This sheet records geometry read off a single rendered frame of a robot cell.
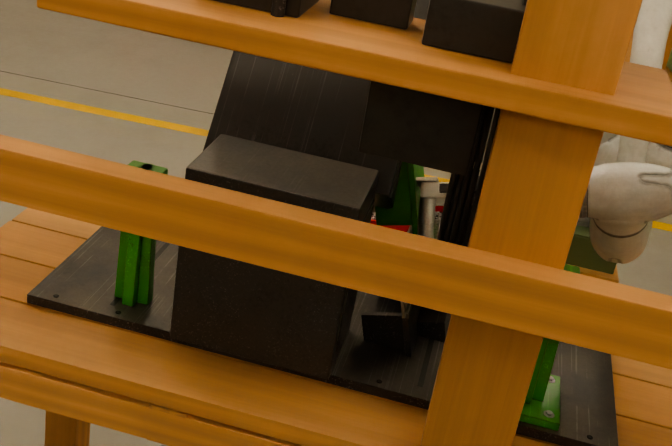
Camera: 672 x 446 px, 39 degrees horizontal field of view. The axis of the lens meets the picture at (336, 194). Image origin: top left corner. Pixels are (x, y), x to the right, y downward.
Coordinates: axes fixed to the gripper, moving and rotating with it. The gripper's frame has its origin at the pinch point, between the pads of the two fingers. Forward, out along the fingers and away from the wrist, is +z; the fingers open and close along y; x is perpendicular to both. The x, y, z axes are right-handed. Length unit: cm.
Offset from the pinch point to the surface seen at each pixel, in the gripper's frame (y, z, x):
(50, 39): -299, 302, -239
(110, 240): -11, 71, 5
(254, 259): 33.2, 22.4, 24.4
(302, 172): 18.5, 21.1, 3.6
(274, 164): 19.0, 26.1, 2.2
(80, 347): 11, 61, 33
